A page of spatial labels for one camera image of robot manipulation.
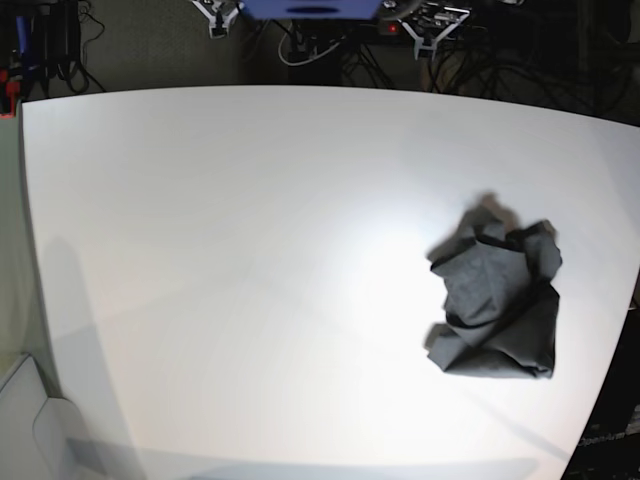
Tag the dark grey t-shirt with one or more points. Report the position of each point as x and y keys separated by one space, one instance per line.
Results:
x=501 y=307

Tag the black power strip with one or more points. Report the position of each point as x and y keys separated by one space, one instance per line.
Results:
x=396 y=29

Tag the blue box overhead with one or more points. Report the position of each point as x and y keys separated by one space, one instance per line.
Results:
x=313 y=9

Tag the grey tray corner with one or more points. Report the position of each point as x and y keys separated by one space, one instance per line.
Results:
x=34 y=444

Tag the red clamp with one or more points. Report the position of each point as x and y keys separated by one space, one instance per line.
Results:
x=10 y=83

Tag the blue tool handle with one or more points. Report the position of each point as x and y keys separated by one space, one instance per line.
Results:
x=23 y=34

